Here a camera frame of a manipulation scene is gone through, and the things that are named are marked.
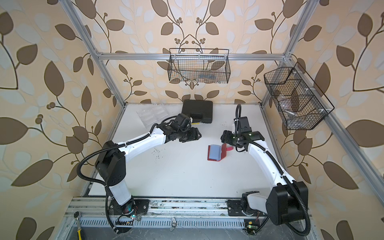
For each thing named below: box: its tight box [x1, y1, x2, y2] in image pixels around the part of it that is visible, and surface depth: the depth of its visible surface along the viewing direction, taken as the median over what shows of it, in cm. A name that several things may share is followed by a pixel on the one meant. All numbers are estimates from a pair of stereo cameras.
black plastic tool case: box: [182, 99, 213, 124], surface depth 115 cm
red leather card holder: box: [207, 143, 234, 162], surface depth 95 cm
